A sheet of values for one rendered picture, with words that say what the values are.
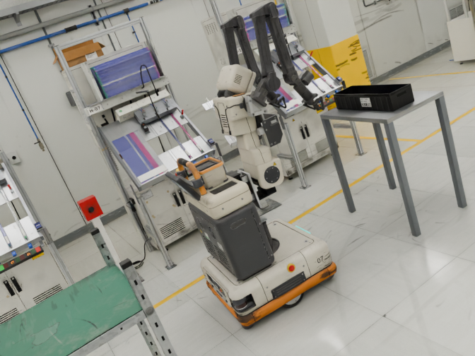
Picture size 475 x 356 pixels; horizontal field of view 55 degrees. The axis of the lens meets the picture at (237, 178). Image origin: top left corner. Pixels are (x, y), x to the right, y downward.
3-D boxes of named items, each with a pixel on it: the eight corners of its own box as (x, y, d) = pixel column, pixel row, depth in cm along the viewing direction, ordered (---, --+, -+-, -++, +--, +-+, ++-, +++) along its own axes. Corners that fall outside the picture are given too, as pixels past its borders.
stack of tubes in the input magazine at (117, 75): (161, 76, 395) (148, 46, 386) (106, 98, 375) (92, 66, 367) (156, 78, 405) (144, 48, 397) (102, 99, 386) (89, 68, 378)
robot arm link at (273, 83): (244, 8, 241) (253, 4, 232) (268, 4, 246) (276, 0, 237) (261, 92, 252) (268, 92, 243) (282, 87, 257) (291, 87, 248)
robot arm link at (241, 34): (227, 20, 283) (235, 18, 273) (236, 17, 285) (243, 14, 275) (251, 87, 296) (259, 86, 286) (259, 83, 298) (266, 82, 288)
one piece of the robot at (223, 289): (230, 304, 259) (225, 292, 256) (206, 278, 296) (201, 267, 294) (234, 302, 259) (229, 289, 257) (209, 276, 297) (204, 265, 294)
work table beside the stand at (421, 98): (416, 236, 290) (386, 119, 266) (348, 212, 353) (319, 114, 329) (467, 205, 303) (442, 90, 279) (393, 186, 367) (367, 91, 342)
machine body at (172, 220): (227, 217, 426) (203, 157, 407) (161, 256, 399) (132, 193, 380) (198, 205, 482) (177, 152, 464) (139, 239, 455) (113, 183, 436)
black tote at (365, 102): (336, 109, 327) (332, 94, 323) (355, 99, 332) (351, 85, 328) (393, 111, 275) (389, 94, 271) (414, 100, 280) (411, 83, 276)
